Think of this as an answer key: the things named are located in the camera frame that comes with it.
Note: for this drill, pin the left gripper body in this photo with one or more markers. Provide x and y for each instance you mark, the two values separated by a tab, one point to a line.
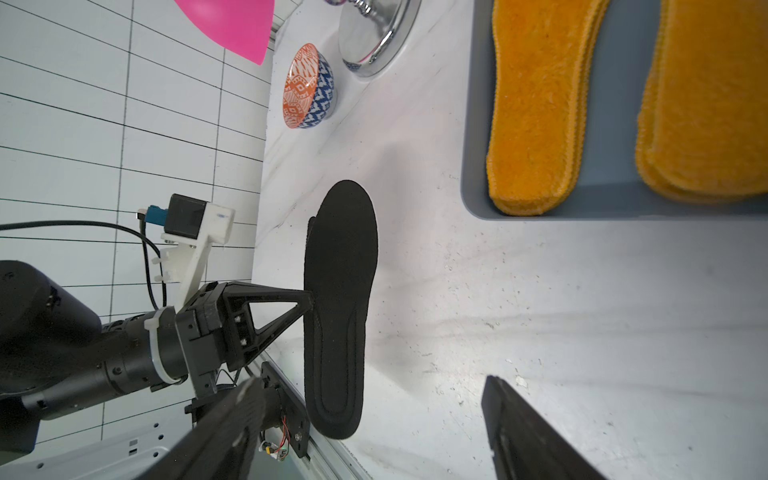
191	344

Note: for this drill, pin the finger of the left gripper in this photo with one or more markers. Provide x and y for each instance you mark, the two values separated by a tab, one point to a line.
254	316

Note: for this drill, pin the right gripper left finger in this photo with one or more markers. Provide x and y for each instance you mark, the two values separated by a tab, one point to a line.
222	444

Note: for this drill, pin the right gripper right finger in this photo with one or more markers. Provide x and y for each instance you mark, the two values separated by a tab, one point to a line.
523	443

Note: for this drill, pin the black insole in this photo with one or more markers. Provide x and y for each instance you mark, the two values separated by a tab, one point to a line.
341	255

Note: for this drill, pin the yellow insole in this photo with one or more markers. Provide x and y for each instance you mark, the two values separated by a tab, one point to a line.
702	126
543	53

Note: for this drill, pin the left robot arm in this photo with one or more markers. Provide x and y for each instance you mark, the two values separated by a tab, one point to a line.
58	358

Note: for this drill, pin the blue grey storage box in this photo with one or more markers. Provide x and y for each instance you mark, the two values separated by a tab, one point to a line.
609	186

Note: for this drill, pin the pink plastic goblet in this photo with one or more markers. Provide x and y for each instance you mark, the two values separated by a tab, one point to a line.
240	26

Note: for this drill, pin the chrome glass holder stand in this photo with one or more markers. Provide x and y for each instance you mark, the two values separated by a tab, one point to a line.
372	32

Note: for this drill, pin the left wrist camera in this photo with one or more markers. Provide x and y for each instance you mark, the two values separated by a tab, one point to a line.
191	227

